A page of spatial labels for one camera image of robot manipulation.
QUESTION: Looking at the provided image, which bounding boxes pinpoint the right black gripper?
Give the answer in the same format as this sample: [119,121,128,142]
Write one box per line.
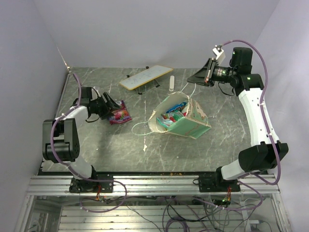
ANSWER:
[187,58,237,87]

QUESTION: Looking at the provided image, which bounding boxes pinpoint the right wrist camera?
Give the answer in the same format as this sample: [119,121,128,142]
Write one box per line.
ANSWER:
[212,45,225,65]

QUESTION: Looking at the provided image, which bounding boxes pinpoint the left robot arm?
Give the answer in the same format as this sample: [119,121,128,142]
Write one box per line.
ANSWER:
[42,87,124,193]

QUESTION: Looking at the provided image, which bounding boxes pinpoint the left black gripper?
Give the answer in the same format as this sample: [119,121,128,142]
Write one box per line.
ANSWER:
[90,92,122,120]

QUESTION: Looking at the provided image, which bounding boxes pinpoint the aluminium rail frame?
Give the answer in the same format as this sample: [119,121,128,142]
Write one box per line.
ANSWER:
[15,173,292,232]

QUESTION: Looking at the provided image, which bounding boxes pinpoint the purple red candy bag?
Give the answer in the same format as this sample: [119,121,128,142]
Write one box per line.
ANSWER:
[108,100,132,125]

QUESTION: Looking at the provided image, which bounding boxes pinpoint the whiteboard wire stand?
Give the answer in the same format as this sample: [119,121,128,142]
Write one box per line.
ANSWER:
[126,66,160,95]

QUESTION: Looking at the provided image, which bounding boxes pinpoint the yellow framed whiteboard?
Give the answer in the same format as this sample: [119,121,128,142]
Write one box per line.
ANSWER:
[119,65,173,90]

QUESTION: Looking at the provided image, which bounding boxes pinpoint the decorated paper gift bag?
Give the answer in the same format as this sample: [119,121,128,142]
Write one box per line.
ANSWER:
[131,83,212,141]

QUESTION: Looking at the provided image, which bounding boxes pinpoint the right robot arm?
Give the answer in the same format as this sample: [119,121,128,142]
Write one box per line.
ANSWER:
[187,45,289,191]

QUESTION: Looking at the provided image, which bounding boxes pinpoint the teal Fox's mint bag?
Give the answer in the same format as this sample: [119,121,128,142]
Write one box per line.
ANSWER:
[156,111,184,128]

